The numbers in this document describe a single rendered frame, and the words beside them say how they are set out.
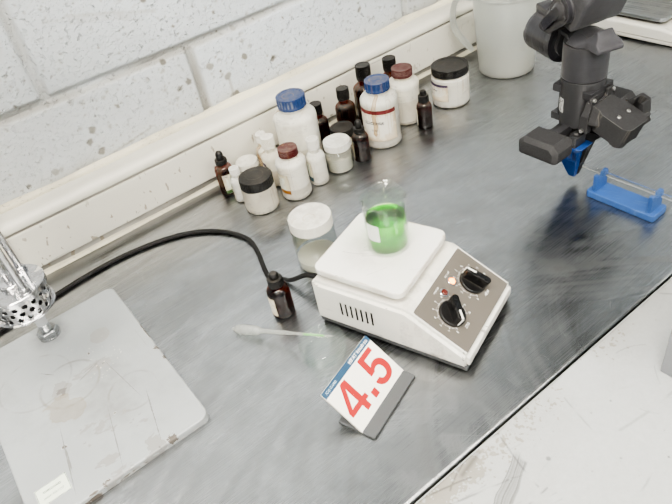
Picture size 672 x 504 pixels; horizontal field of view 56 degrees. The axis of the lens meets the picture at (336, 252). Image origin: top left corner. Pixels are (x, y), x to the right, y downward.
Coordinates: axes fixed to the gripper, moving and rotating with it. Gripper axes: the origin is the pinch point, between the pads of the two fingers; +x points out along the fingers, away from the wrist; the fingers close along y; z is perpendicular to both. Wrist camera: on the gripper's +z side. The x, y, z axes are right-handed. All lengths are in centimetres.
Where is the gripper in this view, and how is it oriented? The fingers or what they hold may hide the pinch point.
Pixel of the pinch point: (575, 154)
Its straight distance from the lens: 96.1
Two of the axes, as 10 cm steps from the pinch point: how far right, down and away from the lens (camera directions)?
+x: 1.6, 7.5, 6.4
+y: 7.6, -5.1, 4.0
